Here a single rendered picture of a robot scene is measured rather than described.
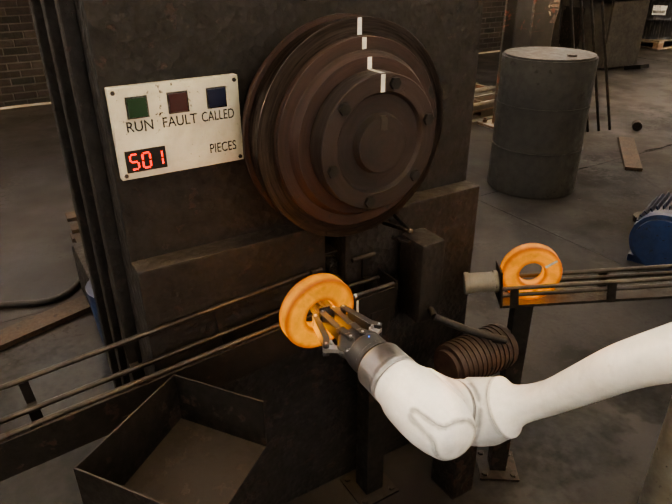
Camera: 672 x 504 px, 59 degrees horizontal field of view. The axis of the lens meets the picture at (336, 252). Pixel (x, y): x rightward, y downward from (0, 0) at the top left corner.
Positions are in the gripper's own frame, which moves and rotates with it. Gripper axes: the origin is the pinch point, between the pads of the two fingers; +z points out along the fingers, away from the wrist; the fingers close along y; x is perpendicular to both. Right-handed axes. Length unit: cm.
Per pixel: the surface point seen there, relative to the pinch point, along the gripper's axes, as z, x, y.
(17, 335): 156, -89, -55
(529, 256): 2, -9, 64
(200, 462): -4.6, -23.7, -28.2
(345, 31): 19, 47, 17
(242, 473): -11.4, -23.3, -22.6
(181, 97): 31.0, 35.2, -13.0
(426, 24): 34, 44, 50
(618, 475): -24, -84, 95
